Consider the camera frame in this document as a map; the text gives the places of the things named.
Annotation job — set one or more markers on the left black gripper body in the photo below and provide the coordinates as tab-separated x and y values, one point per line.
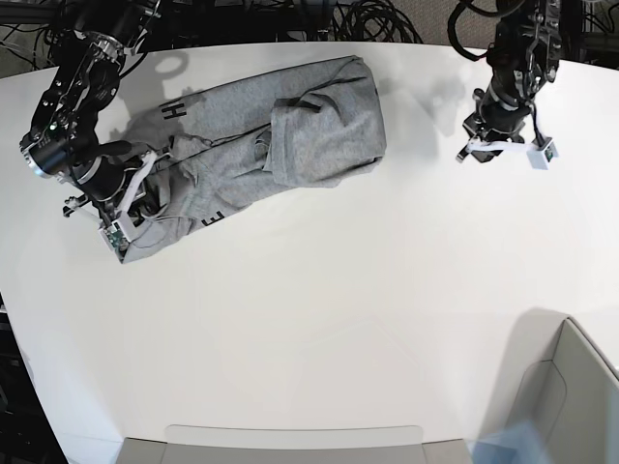
491	122

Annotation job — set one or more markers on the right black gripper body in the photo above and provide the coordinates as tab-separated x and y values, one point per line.
113	178

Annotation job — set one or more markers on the grey T-shirt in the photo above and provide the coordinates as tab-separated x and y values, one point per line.
227	147

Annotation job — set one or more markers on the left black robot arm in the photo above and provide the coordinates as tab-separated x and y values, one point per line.
524	56

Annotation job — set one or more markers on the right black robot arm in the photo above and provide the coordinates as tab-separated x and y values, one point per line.
62	141

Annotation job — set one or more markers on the grey tray at front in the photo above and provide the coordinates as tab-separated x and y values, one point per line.
199	444

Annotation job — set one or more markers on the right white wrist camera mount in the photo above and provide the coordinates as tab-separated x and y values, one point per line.
117	232

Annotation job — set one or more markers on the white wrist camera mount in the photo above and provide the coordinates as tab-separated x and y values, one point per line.
539	156
117	232

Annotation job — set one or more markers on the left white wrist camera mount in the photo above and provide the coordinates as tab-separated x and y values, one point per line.
539	156

